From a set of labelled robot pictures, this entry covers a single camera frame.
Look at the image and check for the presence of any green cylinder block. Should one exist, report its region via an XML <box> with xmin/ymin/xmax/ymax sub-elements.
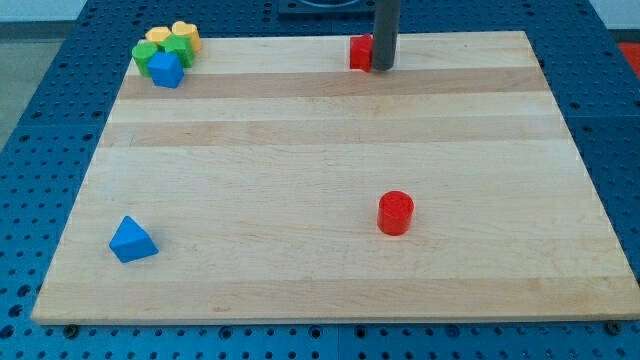
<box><xmin>131</xmin><ymin>42</ymin><xmax>158</xmax><ymax>77</ymax></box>

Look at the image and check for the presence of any light wooden board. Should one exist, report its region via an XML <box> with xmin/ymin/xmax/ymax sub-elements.
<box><xmin>32</xmin><ymin>31</ymin><xmax>639</xmax><ymax>325</ymax></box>

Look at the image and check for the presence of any green star block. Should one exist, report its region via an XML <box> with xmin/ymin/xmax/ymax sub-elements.
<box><xmin>159</xmin><ymin>34</ymin><xmax>195</xmax><ymax>68</ymax></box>

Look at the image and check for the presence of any blue cube block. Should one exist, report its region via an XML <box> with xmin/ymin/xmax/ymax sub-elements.
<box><xmin>147</xmin><ymin>52</ymin><xmax>184</xmax><ymax>88</ymax></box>

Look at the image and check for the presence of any red star block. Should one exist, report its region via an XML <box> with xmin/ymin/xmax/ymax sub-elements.
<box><xmin>349</xmin><ymin>33</ymin><xmax>373</xmax><ymax>72</ymax></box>

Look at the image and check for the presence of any yellow heart block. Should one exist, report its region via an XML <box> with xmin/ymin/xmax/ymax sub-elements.
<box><xmin>171</xmin><ymin>21</ymin><xmax>202</xmax><ymax>52</ymax></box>

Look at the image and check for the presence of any yellow hexagon block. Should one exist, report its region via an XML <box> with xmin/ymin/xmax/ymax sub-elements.
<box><xmin>145</xmin><ymin>26</ymin><xmax>172</xmax><ymax>45</ymax></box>

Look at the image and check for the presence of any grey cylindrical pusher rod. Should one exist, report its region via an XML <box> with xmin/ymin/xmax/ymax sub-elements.
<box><xmin>371</xmin><ymin>0</ymin><xmax>401</xmax><ymax>71</ymax></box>

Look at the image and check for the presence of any red cylinder block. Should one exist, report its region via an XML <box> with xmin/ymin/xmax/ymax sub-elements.
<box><xmin>377</xmin><ymin>190</ymin><xmax>415</xmax><ymax>236</ymax></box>

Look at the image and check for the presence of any blue triangle block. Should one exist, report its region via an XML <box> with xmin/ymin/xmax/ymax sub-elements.
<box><xmin>109</xmin><ymin>216</ymin><xmax>159</xmax><ymax>263</ymax></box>

